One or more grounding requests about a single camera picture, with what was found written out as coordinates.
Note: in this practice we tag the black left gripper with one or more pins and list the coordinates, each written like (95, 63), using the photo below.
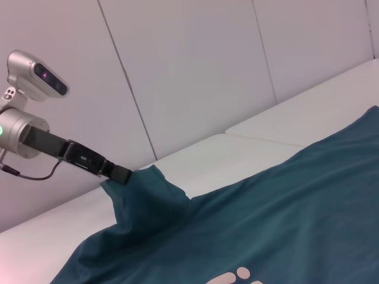
(47, 142)

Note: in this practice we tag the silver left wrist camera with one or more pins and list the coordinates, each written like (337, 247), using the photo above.
(29, 74)

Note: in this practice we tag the teal blue printed T-shirt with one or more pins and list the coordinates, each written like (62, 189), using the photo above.
(237, 230)

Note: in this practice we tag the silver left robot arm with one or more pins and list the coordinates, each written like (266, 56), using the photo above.
(17, 130)

